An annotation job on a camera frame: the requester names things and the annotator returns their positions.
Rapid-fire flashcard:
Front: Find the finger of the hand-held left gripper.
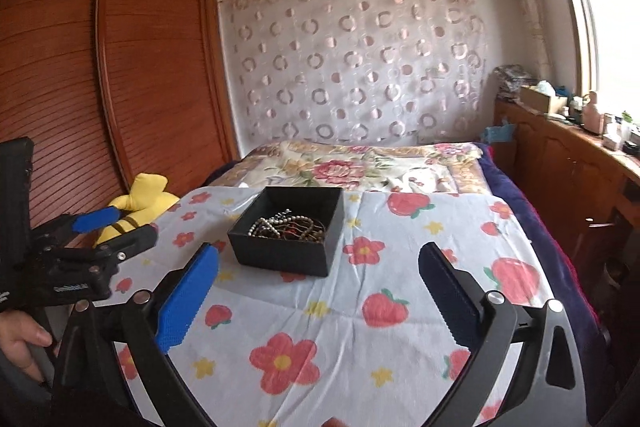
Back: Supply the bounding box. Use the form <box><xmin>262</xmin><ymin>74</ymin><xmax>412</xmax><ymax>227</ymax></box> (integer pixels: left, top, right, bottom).
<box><xmin>32</xmin><ymin>206</ymin><xmax>127</xmax><ymax>249</ymax></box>
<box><xmin>75</xmin><ymin>224</ymin><xmax>159</xmax><ymax>264</ymax></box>

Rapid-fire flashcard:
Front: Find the pearl necklace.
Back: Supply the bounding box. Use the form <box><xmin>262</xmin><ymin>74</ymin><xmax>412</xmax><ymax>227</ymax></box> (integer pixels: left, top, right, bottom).
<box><xmin>248</xmin><ymin>208</ymin><xmax>301</xmax><ymax>238</ymax></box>

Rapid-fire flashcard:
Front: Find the blue plastic bag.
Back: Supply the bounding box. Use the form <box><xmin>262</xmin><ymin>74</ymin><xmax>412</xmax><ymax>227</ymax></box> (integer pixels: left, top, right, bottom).
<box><xmin>484</xmin><ymin>120</ymin><xmax>517</xmax><ymax>143</ymax></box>

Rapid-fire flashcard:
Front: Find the person's left hand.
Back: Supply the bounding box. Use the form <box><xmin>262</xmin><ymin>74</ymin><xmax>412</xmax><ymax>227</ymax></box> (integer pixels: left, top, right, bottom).
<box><xmin>0</xmin><ymin>309</ymin><xmax>54</xmax><ymax>383</ymax></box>

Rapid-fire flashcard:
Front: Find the circle pattern sheer curtain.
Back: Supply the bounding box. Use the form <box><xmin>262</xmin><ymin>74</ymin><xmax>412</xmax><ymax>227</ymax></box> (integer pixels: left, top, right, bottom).
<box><xmin>219</xmin><ymin>0</ymin><xmax>489</xmax><ymax>146</ymax></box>

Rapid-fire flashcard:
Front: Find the dark blue blanket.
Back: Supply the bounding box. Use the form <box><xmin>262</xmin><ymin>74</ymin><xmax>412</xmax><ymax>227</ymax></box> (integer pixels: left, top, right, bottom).
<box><xmin>480</xmin><ymin>144</ymin><xmax>612</xmax><ymax>360</ymax></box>

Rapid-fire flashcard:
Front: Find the wood framed window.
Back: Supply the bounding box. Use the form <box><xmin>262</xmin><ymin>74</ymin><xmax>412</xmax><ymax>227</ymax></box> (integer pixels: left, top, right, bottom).
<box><xmin>544</xmin><ymin>0</ymin><xmax>640</xmax><ymax>110</ymax></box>

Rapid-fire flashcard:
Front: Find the black jewelry box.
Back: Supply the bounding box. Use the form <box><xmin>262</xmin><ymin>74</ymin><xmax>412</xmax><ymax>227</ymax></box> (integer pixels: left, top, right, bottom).
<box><xmin>227</xmin><ymin>186</ymin><xmax>345</xmax><ymax>278</ymax></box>

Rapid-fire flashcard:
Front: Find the floral quilt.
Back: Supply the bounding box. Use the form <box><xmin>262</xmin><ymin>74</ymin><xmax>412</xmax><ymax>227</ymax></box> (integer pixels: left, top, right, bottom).
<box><xmin>207</xmin><ymin>140</ymin><xmax>494</xmax><ymax>198</ymax></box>

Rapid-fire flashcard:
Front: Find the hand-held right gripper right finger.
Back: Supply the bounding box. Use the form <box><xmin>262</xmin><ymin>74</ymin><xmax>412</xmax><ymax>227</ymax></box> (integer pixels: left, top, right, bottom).
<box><xmin>419</xmin><ymin>242</ymin><xmax>588</xmax><ymax>427</ymax></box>

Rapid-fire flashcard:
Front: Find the pile of clothes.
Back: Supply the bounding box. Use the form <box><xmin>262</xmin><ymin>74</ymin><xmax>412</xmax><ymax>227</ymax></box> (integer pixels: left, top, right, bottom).
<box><xmin>494</xmin><ymin>64</ymin><xmax>539</xmax><ymax>101</ymax></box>

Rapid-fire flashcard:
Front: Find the yellow plush toy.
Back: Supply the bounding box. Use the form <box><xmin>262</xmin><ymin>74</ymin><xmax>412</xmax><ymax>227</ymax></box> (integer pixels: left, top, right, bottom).
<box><xmin>94</xmin><ymin>173</ymin><xmax>181</xmax><ymax>249</ymax></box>

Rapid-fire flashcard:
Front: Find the wooden low cabinet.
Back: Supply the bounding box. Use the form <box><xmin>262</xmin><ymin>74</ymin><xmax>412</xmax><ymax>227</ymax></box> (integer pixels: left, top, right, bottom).
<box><xmin>492</xmin><ymin>99</ymin><xmax>640</xmax><ymax>290</ymax></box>

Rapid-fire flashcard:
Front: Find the cardboard box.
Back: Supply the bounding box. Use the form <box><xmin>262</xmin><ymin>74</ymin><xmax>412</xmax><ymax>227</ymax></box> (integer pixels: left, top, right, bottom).
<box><xmin>519</xmin><ymin>85</ymin><xmax>569</xmax><ymax>116</ymax></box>

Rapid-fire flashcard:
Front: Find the red rope beaded bracelet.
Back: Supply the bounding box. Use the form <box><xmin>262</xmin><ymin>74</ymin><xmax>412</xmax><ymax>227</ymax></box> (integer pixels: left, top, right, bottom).
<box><xmin>280</xmin><ymin>218</ymin><xmax>328</xmax><ymax>242</ymax></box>

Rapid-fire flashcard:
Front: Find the strawberry flower print bedsheet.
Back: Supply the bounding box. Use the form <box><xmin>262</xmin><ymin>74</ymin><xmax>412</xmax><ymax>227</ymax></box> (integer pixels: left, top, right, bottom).
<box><xmin>112</xmin><ymin>187</ymin><xmax>543</xmax><ymax>427</ymax></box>

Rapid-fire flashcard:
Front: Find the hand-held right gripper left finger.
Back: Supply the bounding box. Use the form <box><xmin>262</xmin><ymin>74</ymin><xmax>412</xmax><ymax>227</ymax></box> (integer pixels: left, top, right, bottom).
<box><xmin>52</xmin><ymin>242</ymin><xmax>221</xmax><ymax>427</ymax></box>

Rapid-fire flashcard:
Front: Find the wooden slatted wardrobe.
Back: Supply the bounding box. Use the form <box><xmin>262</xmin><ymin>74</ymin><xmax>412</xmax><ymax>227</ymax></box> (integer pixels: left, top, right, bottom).
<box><xmin>0</xmin><ymin>0</ymin><xmax>242</xmax><ymax>249</ymax></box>

